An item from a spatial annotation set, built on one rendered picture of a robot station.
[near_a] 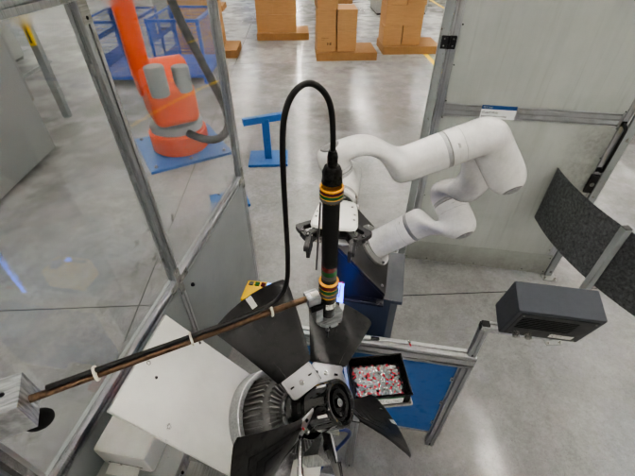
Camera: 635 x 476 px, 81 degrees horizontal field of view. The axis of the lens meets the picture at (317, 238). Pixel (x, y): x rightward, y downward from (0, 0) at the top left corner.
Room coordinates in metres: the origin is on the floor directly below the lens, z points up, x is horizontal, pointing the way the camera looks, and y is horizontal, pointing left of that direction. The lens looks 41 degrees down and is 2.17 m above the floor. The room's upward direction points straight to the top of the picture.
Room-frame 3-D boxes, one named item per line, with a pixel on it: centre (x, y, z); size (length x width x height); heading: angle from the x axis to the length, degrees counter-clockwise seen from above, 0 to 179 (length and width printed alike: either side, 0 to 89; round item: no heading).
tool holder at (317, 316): (0.55, -0.02, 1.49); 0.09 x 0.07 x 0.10; 115
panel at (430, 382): (0.89, -0.18, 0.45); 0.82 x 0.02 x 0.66; 80
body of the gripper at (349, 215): (0.66, -0.04, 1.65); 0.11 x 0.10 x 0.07; 171
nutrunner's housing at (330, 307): (0.55, -0.02, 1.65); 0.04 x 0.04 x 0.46
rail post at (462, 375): (0.82, -0.61, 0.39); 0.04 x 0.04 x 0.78; 80
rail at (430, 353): (0.89, -0.18, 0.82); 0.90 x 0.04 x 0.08; 80
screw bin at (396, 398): (0.72, -0.23, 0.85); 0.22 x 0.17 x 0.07; 96
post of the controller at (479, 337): (0.82, -0.61, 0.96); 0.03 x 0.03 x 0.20; 80
